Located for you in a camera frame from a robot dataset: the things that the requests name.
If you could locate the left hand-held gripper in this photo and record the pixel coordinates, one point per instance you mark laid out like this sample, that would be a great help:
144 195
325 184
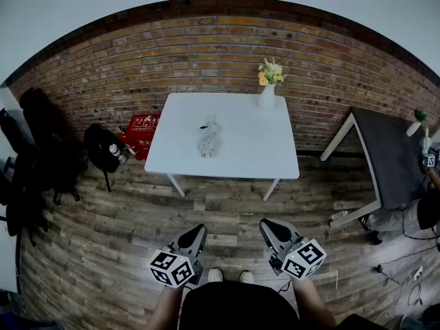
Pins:
172 270

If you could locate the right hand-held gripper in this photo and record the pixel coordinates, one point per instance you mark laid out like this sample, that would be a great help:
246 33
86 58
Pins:
302 260

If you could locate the person's left forearm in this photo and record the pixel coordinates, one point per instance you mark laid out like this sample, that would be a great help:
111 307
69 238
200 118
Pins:
166 308

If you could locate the person's right forearm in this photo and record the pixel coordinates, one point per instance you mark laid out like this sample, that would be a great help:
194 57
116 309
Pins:
313 304

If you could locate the person's white left shoe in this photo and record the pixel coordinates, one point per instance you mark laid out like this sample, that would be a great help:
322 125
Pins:
215 275

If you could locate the person's white shoe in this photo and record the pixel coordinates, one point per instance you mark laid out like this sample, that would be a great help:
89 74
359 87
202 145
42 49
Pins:
215 275
247 277

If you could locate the person's white right shoe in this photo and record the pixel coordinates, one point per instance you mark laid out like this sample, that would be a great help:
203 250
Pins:
247 277

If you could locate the person's black shirt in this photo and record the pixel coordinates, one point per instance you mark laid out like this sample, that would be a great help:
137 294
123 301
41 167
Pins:
237 308

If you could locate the white power strip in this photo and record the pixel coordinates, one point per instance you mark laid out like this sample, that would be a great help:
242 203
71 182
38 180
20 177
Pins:
417 273

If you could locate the white table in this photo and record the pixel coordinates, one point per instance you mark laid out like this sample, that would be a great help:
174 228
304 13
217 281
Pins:
247 143

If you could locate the clear water bottle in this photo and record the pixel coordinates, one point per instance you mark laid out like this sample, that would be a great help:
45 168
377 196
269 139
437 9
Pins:
115 151

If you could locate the red fire extinguisher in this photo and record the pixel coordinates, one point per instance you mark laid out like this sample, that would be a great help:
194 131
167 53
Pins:
125 142

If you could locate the dark grey table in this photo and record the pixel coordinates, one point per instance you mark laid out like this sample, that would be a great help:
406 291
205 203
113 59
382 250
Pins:
385 150

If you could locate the black backpack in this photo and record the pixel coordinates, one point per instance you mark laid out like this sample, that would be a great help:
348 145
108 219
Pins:
99 146

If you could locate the red box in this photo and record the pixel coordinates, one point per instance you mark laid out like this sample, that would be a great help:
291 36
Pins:
142 122

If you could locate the black office chair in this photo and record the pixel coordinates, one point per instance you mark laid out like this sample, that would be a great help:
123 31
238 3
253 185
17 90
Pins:
48 143
20 184

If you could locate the small green plant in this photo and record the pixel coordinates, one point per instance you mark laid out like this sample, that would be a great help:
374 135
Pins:
420 116

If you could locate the yellow flower bouquet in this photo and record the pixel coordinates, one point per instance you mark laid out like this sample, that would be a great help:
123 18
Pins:
271 72

